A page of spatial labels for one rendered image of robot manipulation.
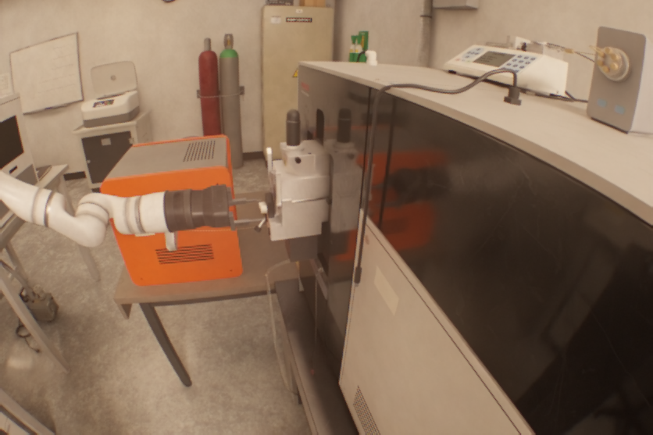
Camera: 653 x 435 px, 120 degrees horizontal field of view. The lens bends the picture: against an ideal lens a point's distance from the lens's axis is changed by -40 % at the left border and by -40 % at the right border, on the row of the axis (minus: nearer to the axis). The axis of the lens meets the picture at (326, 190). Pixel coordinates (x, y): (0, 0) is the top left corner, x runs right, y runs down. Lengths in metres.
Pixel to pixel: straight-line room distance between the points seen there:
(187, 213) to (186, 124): 3.56
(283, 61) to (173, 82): 1.39
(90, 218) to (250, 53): 3.50
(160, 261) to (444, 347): 0.98
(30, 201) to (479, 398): 0.70
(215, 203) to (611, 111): 0.62
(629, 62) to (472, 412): 0.40
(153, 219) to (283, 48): 3.18
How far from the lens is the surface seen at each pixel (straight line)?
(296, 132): 0.55
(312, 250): 0.66
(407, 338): 0.36
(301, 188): 0.55
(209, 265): 1.12
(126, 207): 0.59
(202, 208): 0.56
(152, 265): 1.15
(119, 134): 3.59
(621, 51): 0.44
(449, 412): 0.33
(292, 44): 3.63
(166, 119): 4.12
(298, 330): 0.93
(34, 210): 0.65
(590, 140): 0.27
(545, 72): 0.65
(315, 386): 0.83
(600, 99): 0.45
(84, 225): 0.61
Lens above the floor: 1.48
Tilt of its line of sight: 26 degrees down
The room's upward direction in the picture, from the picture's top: 2 degrees clockwise
